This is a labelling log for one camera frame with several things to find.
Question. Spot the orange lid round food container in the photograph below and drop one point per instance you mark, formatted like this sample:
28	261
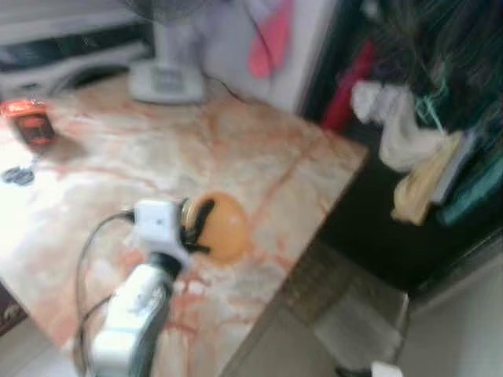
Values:
229	228

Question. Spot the white standing fan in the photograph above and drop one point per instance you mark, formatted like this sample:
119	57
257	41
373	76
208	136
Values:
167	75

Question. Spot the brown patterned floor mat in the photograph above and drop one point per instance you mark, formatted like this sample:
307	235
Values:
346	302

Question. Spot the teal bag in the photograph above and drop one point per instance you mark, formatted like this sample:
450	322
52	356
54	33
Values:
475	192

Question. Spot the small black object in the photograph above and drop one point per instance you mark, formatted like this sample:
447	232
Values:
19	175

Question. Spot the pink hanging cloth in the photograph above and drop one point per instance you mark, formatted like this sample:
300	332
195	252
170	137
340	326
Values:
273	43

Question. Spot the red hanging garment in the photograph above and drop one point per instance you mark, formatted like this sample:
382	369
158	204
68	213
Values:
346	94

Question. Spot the red and black device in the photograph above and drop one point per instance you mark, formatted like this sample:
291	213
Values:
30	122

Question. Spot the dark brown chair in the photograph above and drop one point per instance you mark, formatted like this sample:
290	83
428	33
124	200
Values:
9	310

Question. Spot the white crumpled cloth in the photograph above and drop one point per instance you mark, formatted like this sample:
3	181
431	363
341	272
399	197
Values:
401	137

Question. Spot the white washing machine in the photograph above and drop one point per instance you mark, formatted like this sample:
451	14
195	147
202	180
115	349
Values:
55	67

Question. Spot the beige cloth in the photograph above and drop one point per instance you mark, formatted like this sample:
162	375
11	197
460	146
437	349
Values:
416	192

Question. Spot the dark hanging clothes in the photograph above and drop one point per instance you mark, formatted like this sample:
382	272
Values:
448	43

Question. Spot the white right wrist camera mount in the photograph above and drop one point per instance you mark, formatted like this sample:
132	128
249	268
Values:
387	370

